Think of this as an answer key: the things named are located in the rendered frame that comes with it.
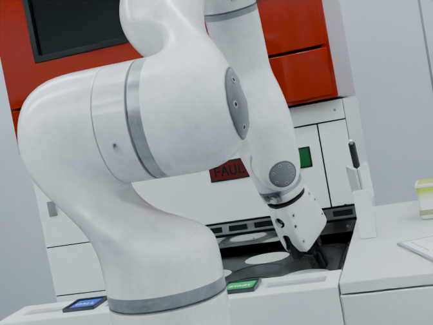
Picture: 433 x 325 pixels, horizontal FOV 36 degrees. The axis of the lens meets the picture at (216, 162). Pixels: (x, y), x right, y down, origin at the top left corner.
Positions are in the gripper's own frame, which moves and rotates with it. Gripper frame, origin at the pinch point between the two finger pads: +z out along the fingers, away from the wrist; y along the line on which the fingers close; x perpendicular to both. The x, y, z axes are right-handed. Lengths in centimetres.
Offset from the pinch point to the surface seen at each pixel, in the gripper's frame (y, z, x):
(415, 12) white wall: 182, 17, 48
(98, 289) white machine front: -6, 5, 66
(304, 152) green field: 28.5, -7.7, 14.1
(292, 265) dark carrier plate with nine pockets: 1.3, 3.0, 8.1
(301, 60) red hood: 34.8, -27.4, 9.0
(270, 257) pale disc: 7.0, 5.6, 18.5
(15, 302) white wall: 47, 70, 246
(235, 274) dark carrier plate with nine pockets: -4.6, 0.2, 18.0
